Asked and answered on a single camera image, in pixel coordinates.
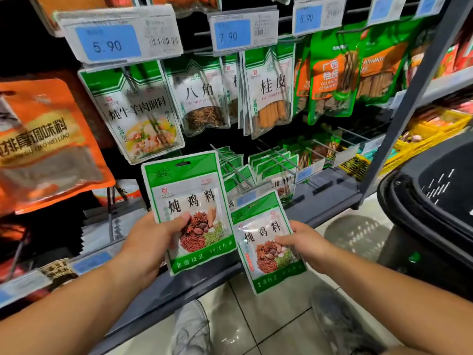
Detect gray metal shelving unit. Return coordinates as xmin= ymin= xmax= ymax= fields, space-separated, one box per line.
xmin=358 ymin=0 xmax=473 ymax=198

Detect row of clear green-top packets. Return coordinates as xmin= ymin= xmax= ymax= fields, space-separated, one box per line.
xmin=218 ymin=146 xmax=257 ymax=212

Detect row of red orange packets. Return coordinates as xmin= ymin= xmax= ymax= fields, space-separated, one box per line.
xmin=438 ymin=26 xmax=473 ymax=74

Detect person's right forearm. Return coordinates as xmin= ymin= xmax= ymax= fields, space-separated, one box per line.
xmin=318 ymin=251 xmax=473 ymax=355

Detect green white stew seasoning packet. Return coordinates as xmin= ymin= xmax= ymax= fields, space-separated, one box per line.
xmin=142 ymin=150 xmax=239 ymax=277
xmin=231 ymin=190 xmax=307 ymax=295

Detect green orange Guangxi cinnamon bags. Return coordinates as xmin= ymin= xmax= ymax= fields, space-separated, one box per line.
xmin=358 ymin=14 xmax=433 ymax=108
xmin=294 ymin=22 xmax=367 ymax=126

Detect black shopping basket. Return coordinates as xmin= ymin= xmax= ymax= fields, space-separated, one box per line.
xmin=377 ymin=133 xmax=473 ymax=300

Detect person's left hand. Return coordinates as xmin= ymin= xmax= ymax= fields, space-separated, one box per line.
xmin=117 ymin=211 xmax=193 ymax=290

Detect clear cinnamon packets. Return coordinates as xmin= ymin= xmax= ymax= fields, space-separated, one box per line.
xmin=222 ymin=40 xmax=297 ymax=140

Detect person's left forearm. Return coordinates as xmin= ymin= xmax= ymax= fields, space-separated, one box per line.
xmin=0 ymin=255 xmax=160 ymax=355

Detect row of yellow black packets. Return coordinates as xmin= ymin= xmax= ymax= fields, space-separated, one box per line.
xmin=338 ymin=147 xmax=385 ymax=182

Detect clear orange powder packets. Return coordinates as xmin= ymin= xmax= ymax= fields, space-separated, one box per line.
xmin=30 ymin=0 xmax=141 ymax=37

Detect row of green white packets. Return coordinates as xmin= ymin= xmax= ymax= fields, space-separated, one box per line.
xmin=247 ymin=147 xmax=300 ymax=204

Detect person's shoe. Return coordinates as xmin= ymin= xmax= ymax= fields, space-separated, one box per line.
xmin=169 ymin=299 xmax=215 ymax=355
xmin=309 ymin=283 xmax=387 ymax=355

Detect person's right shoe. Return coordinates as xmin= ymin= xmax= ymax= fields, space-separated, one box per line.
xmin=309 ymin=283 xmax=387 ymax=355

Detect orange seasoning packet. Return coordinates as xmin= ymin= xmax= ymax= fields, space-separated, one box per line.
xmin=0 ymin=77 xmax=117 ymax=217

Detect clear brown-spice packets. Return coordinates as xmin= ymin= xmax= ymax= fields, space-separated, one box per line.
xmin=163 ymin=54 xmax=232 ymax=138

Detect person's left shoe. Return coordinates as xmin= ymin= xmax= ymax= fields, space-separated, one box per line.
xmin=169 ymin=299 xmax=215 ymax=355

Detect yellow display trays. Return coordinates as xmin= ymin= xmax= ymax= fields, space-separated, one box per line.
xmin=380 ymin=107 xmax=473 ymax=175

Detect person's right hand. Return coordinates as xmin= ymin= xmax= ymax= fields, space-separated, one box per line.
xmin=275 ymin=219 xmax=338 ymax=275

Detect clear chili powder packets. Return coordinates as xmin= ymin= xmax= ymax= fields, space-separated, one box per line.
xmin=144 ymin=0 xmax=223 ymax=19

